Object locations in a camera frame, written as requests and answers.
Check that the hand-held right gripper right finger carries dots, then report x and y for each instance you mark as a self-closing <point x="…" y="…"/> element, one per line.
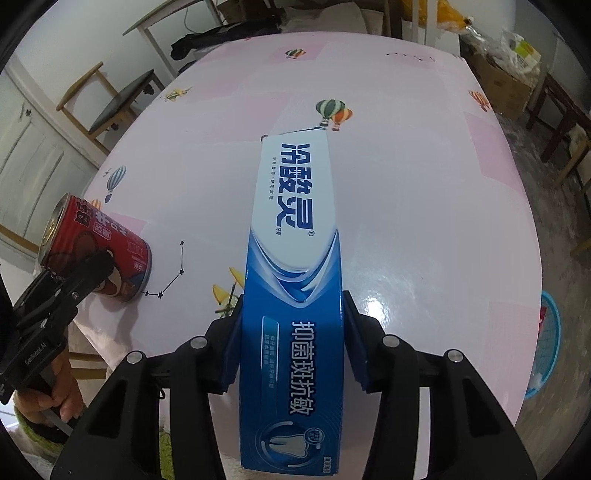
<point x="358" y="350"/>

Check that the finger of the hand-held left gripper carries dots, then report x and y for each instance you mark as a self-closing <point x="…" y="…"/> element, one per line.
<point x="92" y="274"/>

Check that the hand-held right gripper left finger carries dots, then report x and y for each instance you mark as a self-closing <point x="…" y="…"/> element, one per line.
<point x="226" y="350"/>

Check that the red drink can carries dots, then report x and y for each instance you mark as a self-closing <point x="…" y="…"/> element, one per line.
<point x="92" y="230"/>

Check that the blue white toothpaste box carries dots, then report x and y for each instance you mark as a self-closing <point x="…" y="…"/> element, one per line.
<point x="295" y="230"/>

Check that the blue plastic basket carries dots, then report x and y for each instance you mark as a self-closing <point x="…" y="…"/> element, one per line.
<point x="549" y="332"/>

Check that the person's left hand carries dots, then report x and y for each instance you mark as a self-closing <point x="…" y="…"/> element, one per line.
<point x="64" y="387"/>

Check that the pale fuzzy clothing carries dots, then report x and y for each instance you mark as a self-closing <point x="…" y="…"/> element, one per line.
<point x="37" y="438"/>

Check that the white door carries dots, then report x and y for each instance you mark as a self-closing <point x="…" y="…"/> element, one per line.
<point x="32" y="152"/>

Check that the pink printed tablecloth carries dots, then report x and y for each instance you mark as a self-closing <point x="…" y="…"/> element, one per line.
<point x="415" y="184"/>

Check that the white side table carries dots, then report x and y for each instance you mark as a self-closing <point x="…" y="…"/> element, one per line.
<point x="148" y="46"/>

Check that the black bag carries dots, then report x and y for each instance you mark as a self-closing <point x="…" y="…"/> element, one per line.
<point x="203" y="41"/>

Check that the brown cardboard box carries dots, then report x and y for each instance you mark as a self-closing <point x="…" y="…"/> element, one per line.
<point x="503" y="87"/>

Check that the white chest cabinet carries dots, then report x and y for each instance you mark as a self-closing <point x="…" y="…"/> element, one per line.
<point x="443" y="41"/>

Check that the dark wooden stool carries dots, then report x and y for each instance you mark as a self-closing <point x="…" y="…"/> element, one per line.
<point x="558" y="92"/>

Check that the clear plastic bag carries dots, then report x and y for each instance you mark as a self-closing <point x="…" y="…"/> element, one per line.
<point x="485" y="39"/>

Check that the grey sack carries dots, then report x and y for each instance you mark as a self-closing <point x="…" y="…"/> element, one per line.
<point x="323" y="16"/>

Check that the green white plastic bag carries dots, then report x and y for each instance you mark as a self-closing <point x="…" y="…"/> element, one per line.
<point x="521" y="50"/>

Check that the yellow plastic bag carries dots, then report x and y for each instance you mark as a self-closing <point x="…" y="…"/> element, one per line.
<point x="450" y="14"/>

